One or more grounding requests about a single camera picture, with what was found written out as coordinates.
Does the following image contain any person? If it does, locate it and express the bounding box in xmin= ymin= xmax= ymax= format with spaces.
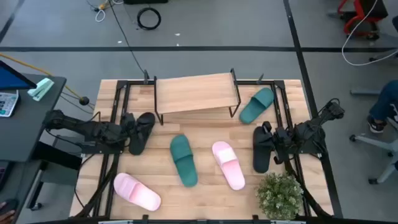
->
xmin=366 ymin=80 xmax=398 ymax=134

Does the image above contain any pink slide sandal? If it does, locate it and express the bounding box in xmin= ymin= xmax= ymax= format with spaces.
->
xmin=113 ymin=172 xmax=162 ymax=212
xmin=211 ymin=141 xmax=246 ymax=191

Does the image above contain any wooden shelf with black frame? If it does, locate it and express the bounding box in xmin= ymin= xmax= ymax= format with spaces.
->
xmin=153 ymin=67 xmax=242 ymax=126

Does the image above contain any grey office chair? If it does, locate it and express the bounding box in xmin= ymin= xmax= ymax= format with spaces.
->
xmin=369 ymin=15 xmax=398 ymax=63
xmin=348 ymin=118 xmax=398 ymax=185

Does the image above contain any small green potted plant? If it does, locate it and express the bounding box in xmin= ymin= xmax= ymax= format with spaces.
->
xmin=255 ymin=172 xmax=304 ymax=221

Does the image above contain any black desk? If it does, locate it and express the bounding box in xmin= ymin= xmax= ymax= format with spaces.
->
xmin=0 ymin=73 xmax=67 ymax=163

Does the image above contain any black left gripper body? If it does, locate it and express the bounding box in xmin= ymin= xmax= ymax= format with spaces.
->
xmin=116 ymin=123 xmax=135 ymax=146

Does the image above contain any long black floor cable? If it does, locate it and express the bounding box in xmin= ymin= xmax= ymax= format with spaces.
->
xmin=107 ymin=0 xmax=146 ymax=76

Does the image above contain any white calculator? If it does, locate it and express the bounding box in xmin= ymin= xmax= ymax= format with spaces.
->
xmin=0 ymin=90 xmax=20 ymax=118

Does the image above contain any white cable with yellow plug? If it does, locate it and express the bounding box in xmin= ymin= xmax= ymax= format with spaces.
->
xmin=95 ymin=0 xmax=125 ymax=23

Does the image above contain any green slide sandal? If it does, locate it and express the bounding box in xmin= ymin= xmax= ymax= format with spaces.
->
xmin=238 ymin=87 xmax=275 ymax=125
xmin=169 ymin=134 xmax=199 ymax=188

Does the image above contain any black floor box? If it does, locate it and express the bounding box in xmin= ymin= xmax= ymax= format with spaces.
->
xmin=123 ymin=0 xmax=169 ymax=5

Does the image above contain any yellow floor cable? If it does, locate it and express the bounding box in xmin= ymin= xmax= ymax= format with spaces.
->
xmin=0 ymin=52 xmax=83 ymax=99

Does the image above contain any black slide sandal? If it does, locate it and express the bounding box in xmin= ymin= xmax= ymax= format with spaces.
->
xmin=128 ymin=111 xmax=155 ymax=156
xmin=252 ymin=126 xmax=275 ymax=174

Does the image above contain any black table rail frame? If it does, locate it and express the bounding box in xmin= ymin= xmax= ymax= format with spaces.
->
xmin=73 ymin=70 xmax=336 ymax=224

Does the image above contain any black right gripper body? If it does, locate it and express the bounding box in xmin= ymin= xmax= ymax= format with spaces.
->
xmin=272 ymin=126 xmax=295 ymax=156

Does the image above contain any computer monitor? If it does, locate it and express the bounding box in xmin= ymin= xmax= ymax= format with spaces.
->
xmin=0 ymin=60 xmax=37 ymax=91

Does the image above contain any long white floor cable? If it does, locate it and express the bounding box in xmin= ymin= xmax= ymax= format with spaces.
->
xmin=341 ymin=0 xmax=398 ymax=67

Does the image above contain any person's hand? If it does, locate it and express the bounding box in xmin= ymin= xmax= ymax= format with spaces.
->
xmin=0 ymin=210 xmax=16 ymax=224

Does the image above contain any mint green stapler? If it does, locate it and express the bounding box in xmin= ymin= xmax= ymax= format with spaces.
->
xmin=27 ymin=77 xmax=55 ymax=102

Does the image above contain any coiled black cable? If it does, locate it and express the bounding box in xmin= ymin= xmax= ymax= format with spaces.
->
xmin=137 ymin=7 xmax=162 ymax=31

